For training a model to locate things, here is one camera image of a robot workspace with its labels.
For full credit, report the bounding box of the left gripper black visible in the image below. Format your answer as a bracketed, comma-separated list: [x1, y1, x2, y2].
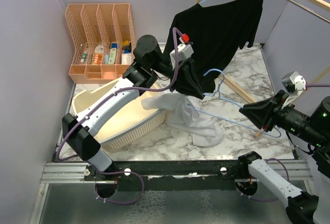
[149, 54, 206, 99]

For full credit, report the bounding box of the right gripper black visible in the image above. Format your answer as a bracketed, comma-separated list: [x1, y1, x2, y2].
[240, 87, 328, 145]

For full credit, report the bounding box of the white t shirt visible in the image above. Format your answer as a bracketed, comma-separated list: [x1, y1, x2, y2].
[141, 90, 224, 147]

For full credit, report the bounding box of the black t shirt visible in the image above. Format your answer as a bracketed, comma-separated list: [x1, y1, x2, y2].
[171, 0, 263, 93]

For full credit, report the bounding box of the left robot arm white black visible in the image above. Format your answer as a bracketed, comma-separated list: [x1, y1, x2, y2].
[62, 31, 204, 180]

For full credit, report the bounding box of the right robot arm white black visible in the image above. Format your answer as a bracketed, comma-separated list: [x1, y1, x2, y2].
[237, 90, 329, 223]

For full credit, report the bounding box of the cream laundry basket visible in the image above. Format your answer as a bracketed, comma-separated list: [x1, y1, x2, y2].
[70, 79, 166, 153]

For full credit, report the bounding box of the white box in organizer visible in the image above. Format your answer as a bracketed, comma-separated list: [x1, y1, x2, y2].
[122, 53, 132, 65]

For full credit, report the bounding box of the green white box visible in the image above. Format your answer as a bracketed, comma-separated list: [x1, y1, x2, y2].
[105, 48, 117, 64]

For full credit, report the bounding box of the blue box in organizer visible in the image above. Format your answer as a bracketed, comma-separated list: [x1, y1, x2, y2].
[110, 42, 118, 48]

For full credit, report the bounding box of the orange plastic file organizer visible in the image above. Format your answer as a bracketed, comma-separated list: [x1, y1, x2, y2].
[65, 4, 136, 84]

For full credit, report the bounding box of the small bottle in organizer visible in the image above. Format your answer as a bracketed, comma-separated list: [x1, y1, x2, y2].
[80, 51, 88, 64]

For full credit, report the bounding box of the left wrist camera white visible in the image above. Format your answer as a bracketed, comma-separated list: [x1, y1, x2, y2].
[177, 33, 194, 62]

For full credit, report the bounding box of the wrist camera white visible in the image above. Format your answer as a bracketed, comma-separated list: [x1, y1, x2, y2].
[282, 71, 307, 108]
[177, 33, 194, 62]

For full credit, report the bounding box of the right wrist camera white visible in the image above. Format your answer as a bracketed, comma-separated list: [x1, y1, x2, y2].
[282, 71, 307, 108]

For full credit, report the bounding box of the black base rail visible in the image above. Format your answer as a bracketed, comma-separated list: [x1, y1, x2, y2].
[84, 151, 261, 192]

